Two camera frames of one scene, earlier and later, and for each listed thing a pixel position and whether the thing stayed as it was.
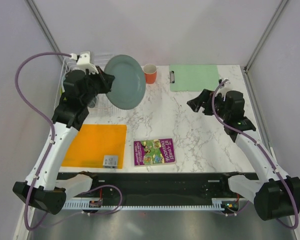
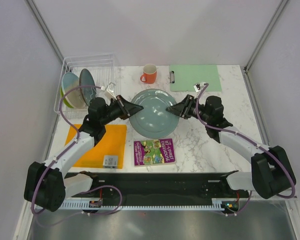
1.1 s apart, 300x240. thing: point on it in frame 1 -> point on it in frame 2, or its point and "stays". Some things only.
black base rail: (161, 186) stays
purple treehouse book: (154, 152) stays
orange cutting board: (88, 147) stays
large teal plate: (129, 85) -> (154, 121)
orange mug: (150, 71) stays
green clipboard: (193, 77) stays
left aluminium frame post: (45, 28) stays
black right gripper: (206, 96) -> (182, 109)
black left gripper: (107, 80) -> (127, 108)
